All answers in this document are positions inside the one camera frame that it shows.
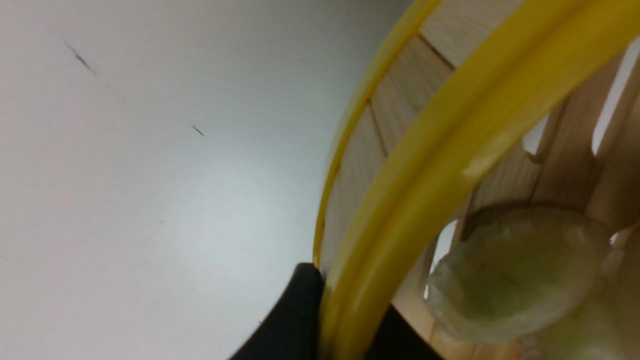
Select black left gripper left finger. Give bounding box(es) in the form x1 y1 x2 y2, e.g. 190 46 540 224
231 263 324 360

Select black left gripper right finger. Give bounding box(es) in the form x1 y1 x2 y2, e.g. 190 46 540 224
366 305 442 360

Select green dumpling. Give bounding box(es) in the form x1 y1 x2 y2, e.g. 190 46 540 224
518 249 629 360
426 206 611 344

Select bamboo steamer basket yellow rim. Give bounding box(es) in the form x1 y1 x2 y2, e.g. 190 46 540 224
313 0 640 360

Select green dumpling upper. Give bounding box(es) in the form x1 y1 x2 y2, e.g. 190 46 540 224
426 206 611 344

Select green dumpling lower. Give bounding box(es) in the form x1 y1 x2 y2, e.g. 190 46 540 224
518 249 629 360

